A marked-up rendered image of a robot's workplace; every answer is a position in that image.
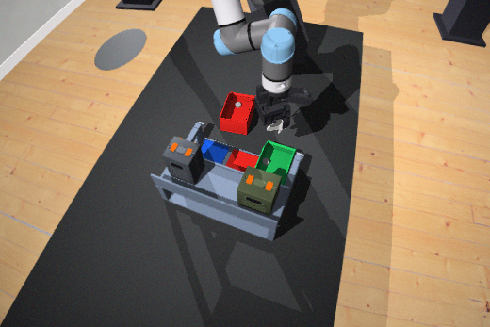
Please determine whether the grey metal shelf rack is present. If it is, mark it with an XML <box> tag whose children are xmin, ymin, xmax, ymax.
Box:
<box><xmin>151</xmin><ymin>122</ymin><xmax>303</xmax><ymax>241</ymax></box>

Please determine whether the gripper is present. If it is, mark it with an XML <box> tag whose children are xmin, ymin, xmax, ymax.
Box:
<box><xmin>254</xmin><ymin>84</ymin><xmax>290</xmax><ymax>133</ymax></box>

